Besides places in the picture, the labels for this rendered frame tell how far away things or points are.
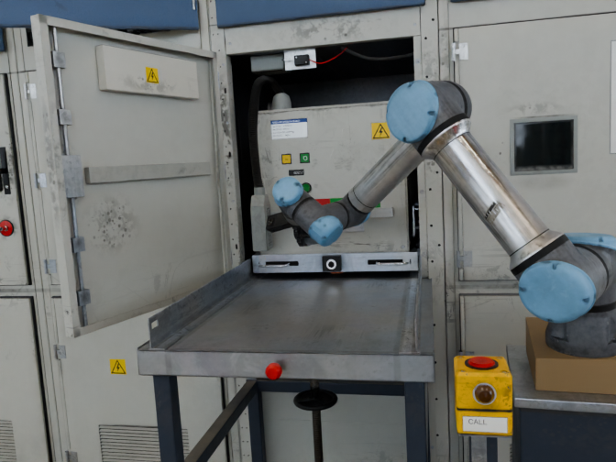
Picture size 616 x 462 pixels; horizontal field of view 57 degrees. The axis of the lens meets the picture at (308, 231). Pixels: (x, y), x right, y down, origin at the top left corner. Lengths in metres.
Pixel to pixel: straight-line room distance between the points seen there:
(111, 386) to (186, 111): 1.01
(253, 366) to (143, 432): 1.06
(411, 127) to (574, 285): 0.40
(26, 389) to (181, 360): 1.21
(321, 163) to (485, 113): 0.51
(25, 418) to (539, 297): 1.91
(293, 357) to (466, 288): 0.78
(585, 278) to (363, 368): 0.43
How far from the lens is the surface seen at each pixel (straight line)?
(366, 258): 1.81
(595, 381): 1.25
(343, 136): 1.81
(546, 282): 1.06
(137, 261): 1.62
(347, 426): 1.96
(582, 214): 1.79
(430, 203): 1.75
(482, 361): 0.93
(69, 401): 2.30
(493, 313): 1.80
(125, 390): 2.16
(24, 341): 2.32
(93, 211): 1.51
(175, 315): 1.37
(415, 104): 1.12
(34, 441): 2.45
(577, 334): 1.23
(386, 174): 1.36
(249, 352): 1.19
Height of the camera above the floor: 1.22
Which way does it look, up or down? 7 degrees down
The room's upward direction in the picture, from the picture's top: 3 degrees counter-clockwise
